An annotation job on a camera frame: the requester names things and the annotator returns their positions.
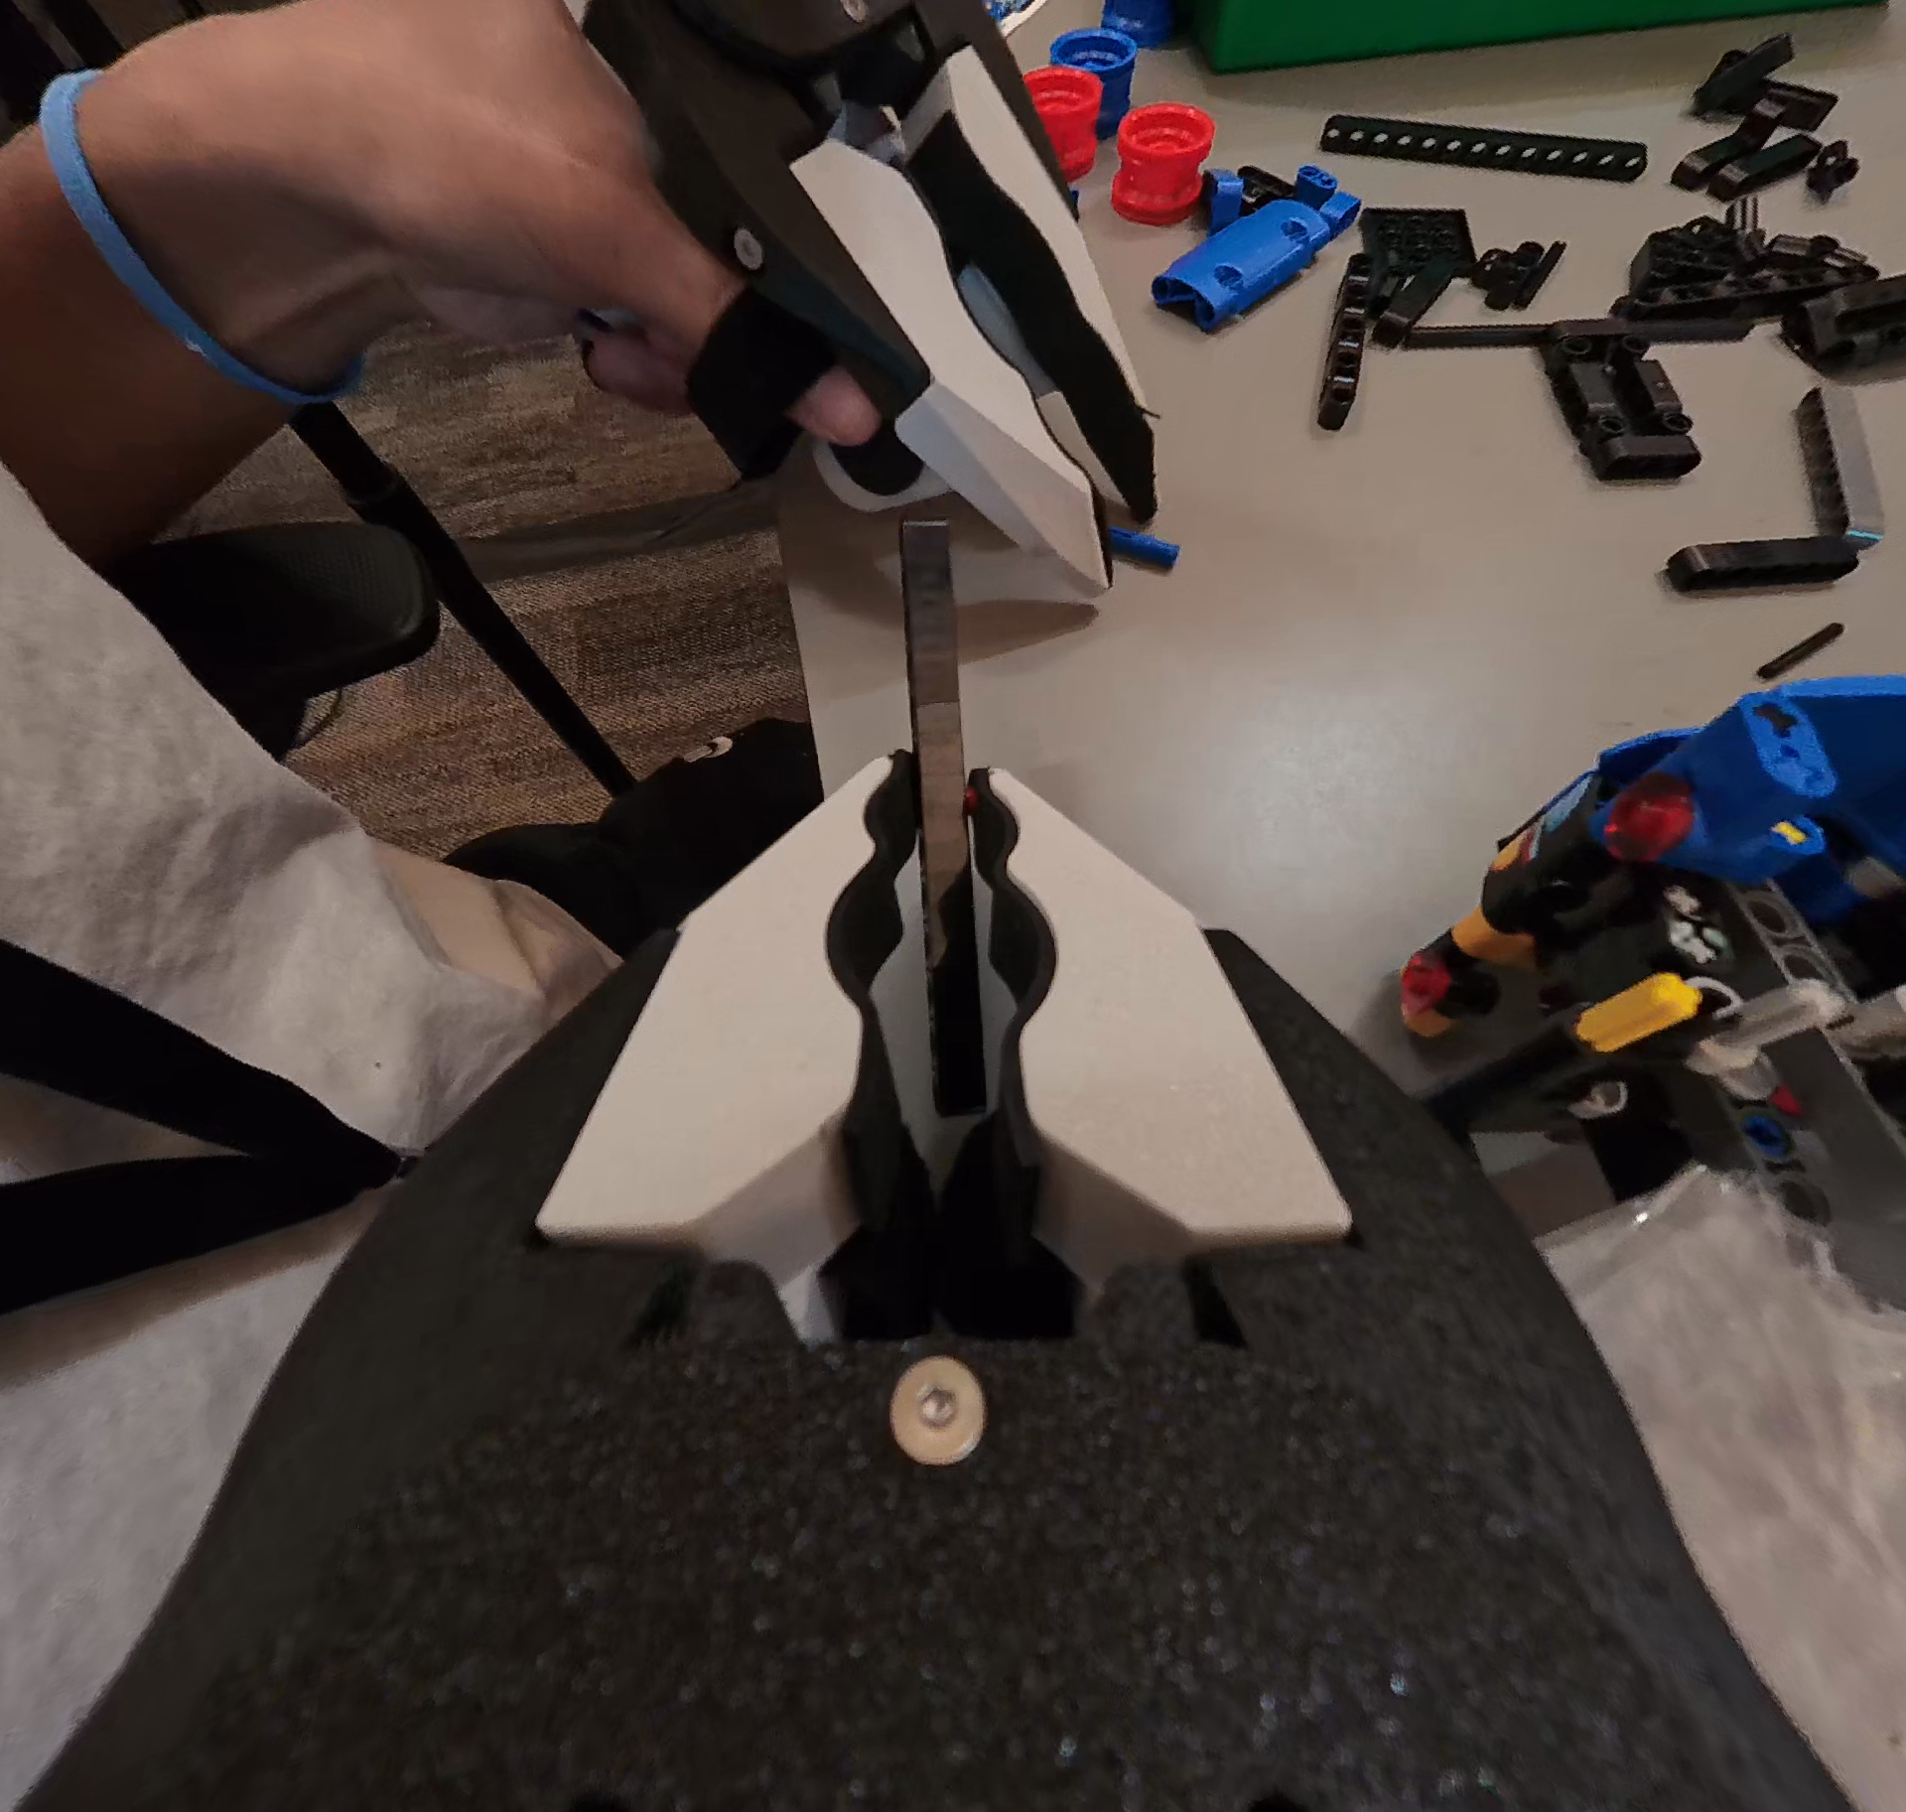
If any long black lego beam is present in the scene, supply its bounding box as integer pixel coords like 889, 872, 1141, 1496
898, 518, 994, 1120

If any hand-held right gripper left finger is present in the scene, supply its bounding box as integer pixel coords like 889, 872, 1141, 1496
537, 749, 936, 1342

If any clear plastic bag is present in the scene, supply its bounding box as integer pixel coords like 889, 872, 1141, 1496
1540, 1164, 1906, 1812

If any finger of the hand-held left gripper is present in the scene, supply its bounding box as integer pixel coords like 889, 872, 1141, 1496
906, 36, 1163, 531
786, 141, 1116, 595

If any blue curved lego panel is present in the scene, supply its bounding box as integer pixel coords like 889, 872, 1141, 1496
1149, 162, 1367, 333

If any red lego wheel rim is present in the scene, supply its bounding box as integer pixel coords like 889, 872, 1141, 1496
1113, 103, 1218, 229
1016, 64, 1107, 189

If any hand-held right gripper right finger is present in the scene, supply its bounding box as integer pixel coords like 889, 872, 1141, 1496
943, 769, 1359, 1342

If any blue wristband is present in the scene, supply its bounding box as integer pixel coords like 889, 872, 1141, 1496
36, 65, 370, 408

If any black chair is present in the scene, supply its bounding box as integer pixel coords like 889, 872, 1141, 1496
102, 397, 648, 804

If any black shoe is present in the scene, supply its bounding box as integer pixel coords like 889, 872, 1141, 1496
444, 718, 828, 959

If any person's left hand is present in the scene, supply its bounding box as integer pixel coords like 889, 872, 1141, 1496
68, 0, 889, 452

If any pile of black lego pieces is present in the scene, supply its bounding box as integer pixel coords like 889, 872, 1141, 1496
1314, 32, 1906, 684

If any partly built lego vehicle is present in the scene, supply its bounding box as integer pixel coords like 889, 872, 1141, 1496
1395, 674, 1906, 1255

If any black shoulder strap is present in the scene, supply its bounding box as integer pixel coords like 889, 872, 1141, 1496
0, 939, 415, 1318

